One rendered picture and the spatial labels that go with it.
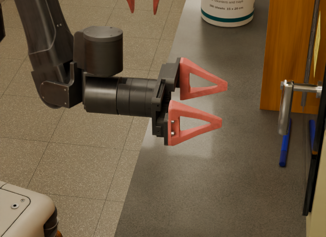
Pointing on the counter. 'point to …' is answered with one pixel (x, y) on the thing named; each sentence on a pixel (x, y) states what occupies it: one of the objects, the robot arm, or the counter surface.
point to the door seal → (317, 162)
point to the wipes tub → (227, 8)
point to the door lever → (284, 126)
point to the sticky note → (317, 44)
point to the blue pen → (284, 148)
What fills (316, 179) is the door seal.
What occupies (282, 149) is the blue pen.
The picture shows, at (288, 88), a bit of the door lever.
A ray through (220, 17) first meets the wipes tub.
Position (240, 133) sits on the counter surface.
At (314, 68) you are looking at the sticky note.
